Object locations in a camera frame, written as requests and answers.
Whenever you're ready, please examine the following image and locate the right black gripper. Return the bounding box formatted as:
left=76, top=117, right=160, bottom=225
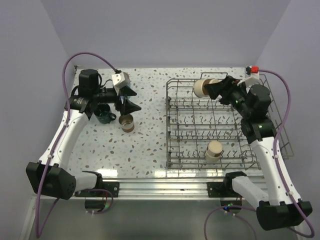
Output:
left=204, top=75, right=252, bottom=118

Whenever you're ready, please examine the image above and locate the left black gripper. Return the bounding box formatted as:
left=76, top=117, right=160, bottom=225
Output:
left=93, top=84, right=141, bottom=115

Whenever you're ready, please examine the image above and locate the beige brown cup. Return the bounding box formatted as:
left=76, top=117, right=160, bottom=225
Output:
left=204, top=140, right=223, bottom=162
left=193, top=78, right=221, bottom=98
left=118, top=114, right=135, bottom=133

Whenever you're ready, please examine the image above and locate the tall beige cup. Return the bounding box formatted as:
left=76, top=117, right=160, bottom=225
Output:
left=123, top=72, right=131, bottom=87

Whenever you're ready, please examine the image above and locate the dark green mug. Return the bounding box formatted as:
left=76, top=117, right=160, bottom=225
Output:
left=93, top=104, right=117, bottom=124

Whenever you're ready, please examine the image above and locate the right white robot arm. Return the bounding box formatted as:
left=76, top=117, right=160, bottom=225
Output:
left=204, top=76, right=313, bottom=231

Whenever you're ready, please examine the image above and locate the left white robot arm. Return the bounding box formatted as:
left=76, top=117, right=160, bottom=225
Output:
left=25, top=69, right=141, bottom=200

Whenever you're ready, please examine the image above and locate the left round controller board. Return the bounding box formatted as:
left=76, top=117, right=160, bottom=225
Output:
left=84, top=199, right=107, bottom=211

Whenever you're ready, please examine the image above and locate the round controller board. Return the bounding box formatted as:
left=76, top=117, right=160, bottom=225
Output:
left=220, top=199, right=242, bottom=214
left=84, top=199, right=107, bottom=211

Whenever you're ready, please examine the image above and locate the right round controller board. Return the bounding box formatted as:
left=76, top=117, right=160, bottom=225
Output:
left=220, top=199, right=242, bottom=214

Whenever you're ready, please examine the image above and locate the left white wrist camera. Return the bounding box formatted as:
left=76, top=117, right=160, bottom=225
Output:
left=111, top=72, right=127, bottom=90

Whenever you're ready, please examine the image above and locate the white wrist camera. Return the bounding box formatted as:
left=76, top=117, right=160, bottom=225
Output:
left=111, top=72, right=127, bottom=90
left=237, top=66, right=261, bottom=88

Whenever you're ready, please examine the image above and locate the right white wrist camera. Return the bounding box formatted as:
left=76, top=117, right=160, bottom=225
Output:
left=237, top=66, right=261, bottom=88

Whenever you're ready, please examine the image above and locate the grey wire dish rack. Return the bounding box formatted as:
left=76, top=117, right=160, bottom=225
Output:
left=164, top=71, right=294, bottom=177

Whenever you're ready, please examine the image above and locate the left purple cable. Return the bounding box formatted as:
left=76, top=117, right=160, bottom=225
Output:
left=35, top=51, right=118, bottom=238

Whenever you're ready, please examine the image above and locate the purple cable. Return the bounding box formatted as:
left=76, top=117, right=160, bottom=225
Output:
left=35, top=51, right=118, bottom=238
left=204, top=68, right=315, bottom=240

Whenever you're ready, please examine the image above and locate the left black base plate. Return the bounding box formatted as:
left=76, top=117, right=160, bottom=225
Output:
left=74, top=181, right=120, bottom=198

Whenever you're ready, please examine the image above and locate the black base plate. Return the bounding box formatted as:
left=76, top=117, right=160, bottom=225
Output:
left=74, top=181, right=120, bottom=198
left=206, top=181, right=242, bottom=198

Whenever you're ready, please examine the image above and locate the aluminium mounting rail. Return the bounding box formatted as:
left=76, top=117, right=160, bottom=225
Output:
left=31, top=177, right=294, bottom=200

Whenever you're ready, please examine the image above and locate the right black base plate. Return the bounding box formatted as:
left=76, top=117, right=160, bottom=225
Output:
left=206, top=181, right=242, bottom=198

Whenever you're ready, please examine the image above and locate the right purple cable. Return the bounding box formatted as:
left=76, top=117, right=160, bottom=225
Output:
left=204, top=68, right=315, bottom=240

